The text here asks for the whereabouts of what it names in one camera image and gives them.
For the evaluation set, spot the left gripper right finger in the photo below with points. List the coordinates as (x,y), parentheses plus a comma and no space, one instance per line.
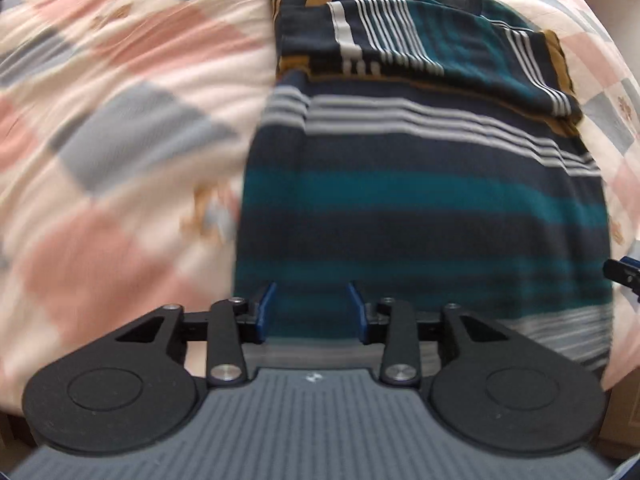
(392,322)

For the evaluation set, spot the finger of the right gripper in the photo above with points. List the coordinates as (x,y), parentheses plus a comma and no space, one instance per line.
(625,272)

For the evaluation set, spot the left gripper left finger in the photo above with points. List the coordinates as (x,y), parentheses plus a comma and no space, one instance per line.
(231,323)

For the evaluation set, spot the navy teal striped sweater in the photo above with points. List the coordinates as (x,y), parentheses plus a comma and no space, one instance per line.
(425,150)

